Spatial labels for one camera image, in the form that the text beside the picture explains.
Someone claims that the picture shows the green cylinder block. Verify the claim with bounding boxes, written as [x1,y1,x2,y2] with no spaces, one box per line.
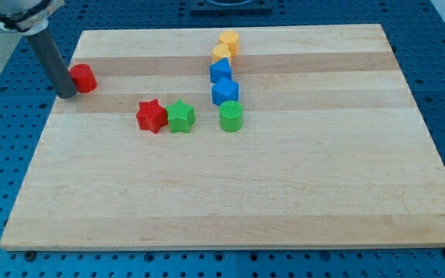
[219,100,243,132]

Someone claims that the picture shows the green star block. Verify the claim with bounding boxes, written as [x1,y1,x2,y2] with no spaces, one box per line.
[165,99,195,133]

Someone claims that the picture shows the blue cube block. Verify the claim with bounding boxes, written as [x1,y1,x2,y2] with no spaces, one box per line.
[209,58,233,83]
[212,77,239,106]

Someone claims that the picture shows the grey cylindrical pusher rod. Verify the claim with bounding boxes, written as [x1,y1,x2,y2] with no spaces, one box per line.
[26,29,77,99]

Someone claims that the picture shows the blue cube block lower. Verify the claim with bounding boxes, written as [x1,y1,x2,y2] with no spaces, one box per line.
[212,77,239,106]

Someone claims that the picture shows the red cylinder block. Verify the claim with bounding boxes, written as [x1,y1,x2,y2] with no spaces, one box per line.
[70,63,97,93]

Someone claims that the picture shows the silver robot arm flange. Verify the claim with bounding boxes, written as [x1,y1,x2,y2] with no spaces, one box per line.
[0,0,66,36]

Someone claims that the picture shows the red star block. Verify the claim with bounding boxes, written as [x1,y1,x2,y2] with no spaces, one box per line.
[136,99,168,134]

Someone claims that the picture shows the yellow heart block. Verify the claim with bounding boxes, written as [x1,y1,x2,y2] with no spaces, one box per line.
[211,43,232,63]

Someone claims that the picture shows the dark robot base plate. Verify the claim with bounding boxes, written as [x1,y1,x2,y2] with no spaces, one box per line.
[188,0,273,14]

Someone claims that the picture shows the yellow hexagon block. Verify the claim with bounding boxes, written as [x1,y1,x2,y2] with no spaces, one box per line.
[218,30,240,56]

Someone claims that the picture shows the blue cube block upper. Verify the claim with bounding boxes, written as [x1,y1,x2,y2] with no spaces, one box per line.
[209,58,233,83]

